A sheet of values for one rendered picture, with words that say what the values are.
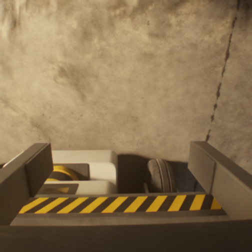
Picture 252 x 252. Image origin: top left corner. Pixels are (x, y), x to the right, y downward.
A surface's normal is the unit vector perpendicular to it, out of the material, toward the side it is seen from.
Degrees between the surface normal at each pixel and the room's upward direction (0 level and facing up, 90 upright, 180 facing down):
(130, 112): 0
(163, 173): 64
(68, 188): 90
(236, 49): 0
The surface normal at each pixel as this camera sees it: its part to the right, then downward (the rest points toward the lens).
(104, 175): 0.03, 0.25
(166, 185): 0.02, -0.52
